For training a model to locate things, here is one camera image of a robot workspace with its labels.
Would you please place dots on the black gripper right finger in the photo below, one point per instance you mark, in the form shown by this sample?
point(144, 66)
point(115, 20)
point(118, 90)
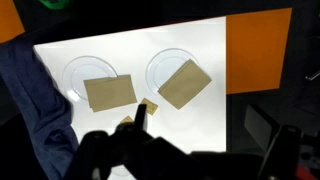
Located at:
point(263, 130)

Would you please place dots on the clear plastic plate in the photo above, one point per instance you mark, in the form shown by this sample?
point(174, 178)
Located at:
point(75, 71)
point(160, 66)

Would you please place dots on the green bag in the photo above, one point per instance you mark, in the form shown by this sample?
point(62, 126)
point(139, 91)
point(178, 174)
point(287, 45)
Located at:
point(53, 3)

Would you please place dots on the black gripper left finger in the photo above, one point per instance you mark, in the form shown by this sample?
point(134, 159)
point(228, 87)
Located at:
point(141, 116)

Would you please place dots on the blue denim cloth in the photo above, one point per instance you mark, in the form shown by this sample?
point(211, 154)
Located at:
point(33, 100)

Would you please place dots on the brown paper napkin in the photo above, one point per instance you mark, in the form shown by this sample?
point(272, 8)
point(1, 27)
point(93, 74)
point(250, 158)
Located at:
point(110, 93)
point(185, 85)

